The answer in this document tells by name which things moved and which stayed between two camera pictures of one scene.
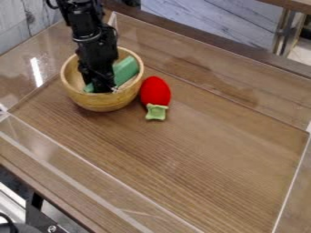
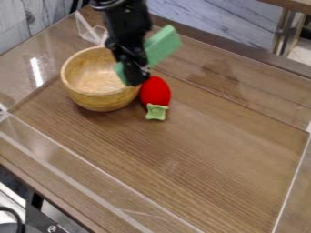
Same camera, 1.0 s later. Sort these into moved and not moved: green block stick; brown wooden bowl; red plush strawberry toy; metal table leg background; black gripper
Moved: green block stick; black gripper
Not moved: red plush strawberry toy; brown wooden bowl; metal table leg background
